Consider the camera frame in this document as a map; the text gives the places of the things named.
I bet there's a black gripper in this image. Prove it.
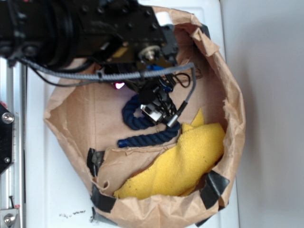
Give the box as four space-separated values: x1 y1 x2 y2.
71 0 179 69

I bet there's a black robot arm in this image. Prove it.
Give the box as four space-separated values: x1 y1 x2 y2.
0 0 179 70

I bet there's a brown paper bag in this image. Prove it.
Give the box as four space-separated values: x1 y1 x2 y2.
44 7 246 228

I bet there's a yellow microfiber cloth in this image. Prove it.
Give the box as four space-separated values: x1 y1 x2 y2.
114 110 225 200

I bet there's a gray braided cable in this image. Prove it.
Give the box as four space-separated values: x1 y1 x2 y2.
18 58 197 105

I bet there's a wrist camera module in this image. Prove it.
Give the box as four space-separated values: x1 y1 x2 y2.
138 77 186 128

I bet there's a dark blue twisted rope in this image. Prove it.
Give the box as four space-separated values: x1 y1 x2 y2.
117 94 181 148

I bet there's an aluminum rail frame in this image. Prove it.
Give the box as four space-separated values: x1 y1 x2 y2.
0 59 27 228

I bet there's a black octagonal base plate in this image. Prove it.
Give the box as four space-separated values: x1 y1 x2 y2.
0 102 15 175

